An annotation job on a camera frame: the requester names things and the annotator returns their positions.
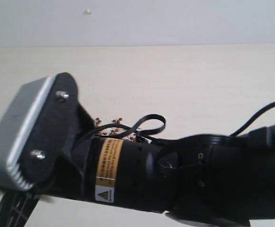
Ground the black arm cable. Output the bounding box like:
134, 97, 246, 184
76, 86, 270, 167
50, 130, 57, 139
75, 101, 275, 147

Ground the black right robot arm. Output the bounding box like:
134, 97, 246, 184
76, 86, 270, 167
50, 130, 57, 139
0, 125, 275, 227

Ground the brown beans pile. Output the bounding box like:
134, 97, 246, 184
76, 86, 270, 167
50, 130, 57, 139
93, 117, 151, 143

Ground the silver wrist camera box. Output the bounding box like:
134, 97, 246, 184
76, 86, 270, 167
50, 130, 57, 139
0, 72, 96, 192

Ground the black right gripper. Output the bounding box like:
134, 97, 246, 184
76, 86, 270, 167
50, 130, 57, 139
0, 124, 98, 227

